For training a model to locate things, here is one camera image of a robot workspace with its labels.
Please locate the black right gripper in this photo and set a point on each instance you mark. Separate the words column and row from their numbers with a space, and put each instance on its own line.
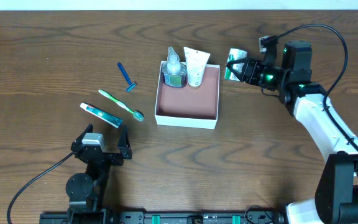
column 249, row 71

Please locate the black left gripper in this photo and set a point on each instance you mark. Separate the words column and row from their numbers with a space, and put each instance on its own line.
column 105, row 156

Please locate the green white soap packet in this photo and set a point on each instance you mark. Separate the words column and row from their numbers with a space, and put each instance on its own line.
column 235, row 54

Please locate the white lotion tube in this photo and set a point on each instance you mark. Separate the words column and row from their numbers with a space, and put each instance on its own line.
column 196, row 61

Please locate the clear soap pump bottle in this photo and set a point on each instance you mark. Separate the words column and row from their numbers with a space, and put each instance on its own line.
column 174, row 72

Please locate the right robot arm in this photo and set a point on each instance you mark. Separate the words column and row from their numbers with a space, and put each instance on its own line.
column 336, row 197

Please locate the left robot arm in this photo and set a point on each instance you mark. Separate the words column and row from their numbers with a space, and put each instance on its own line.
column 86, row 190

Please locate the teal toothpaste tube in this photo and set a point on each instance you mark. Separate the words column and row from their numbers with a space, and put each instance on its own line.
column 110, row 119

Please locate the green toothbrush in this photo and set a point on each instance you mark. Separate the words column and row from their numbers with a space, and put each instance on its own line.
column 136, row 114

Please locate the blue disposable razor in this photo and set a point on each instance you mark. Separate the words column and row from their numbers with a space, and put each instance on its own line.
column 131, row 85

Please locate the white box with brown interior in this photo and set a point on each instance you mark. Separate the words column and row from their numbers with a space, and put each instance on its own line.
column 187, row 107

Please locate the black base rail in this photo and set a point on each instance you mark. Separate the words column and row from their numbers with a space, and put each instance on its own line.
column 253, row 215

